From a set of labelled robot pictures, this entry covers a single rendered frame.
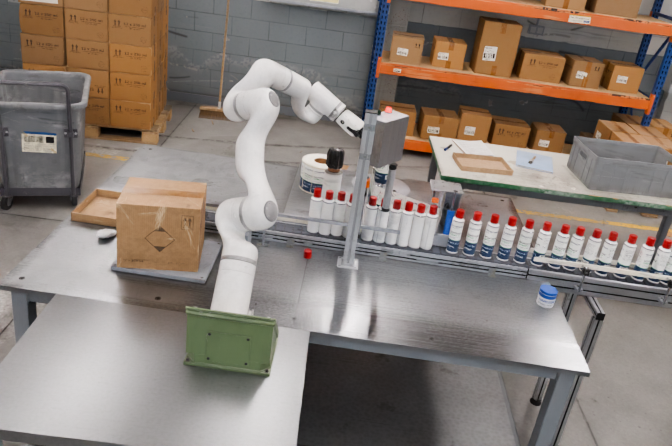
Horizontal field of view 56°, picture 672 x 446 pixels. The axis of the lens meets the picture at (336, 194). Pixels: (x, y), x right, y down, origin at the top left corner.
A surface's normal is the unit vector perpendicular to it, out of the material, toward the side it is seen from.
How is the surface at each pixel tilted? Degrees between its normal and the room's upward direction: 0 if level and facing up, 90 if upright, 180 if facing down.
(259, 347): 90
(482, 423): 0
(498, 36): 89
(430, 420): 1
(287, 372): 0
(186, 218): 90
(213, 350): 90
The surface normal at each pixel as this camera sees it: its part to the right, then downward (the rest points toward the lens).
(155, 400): 0.13, -0.91
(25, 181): 0.28, 0.48
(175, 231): 0.09, 0.42
